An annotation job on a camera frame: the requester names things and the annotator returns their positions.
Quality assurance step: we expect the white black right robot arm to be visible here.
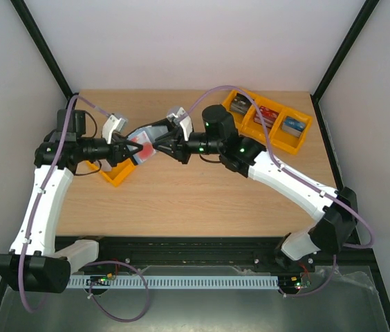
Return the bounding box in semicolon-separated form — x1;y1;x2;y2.
153;104;356;271

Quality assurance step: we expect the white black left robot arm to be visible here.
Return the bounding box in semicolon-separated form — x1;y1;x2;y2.
0;109;142;293

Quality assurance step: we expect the black card stack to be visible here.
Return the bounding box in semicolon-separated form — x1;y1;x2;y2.
230;93;252;116

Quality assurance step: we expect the red card stack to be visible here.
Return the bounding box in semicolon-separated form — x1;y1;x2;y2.
253;106;279;129

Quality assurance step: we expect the blue card stack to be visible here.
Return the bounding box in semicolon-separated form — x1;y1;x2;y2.
281;116;306;138

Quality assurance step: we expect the small yellow plastic bin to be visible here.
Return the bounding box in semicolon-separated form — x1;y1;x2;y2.
86;159;136;187

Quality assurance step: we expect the yellow three-compartment tray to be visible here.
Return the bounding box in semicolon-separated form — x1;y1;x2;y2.
222;90;313;155

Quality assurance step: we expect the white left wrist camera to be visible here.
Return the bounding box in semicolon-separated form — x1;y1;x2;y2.
102;113;129;144

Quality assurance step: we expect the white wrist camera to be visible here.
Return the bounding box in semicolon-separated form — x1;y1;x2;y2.
167;106;194;142
102;113;129;144

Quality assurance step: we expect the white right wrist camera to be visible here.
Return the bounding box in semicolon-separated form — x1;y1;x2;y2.
167;106;194;142

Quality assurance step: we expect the black aluminium frame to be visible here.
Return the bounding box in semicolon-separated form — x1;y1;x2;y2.
0;1;390;328

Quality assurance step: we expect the white slotted cable duct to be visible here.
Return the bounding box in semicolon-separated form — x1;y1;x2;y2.
67;275;279;290

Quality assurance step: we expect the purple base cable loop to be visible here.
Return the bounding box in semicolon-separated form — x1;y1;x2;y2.
86;261;150;323

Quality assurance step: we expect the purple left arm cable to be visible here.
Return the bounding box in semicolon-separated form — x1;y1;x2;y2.
18;95;113;313

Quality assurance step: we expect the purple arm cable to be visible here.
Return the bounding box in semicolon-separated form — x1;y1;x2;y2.
184;84;375;249
18;95;113;313

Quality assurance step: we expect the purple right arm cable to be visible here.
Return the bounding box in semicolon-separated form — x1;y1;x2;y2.
184;84;375;249

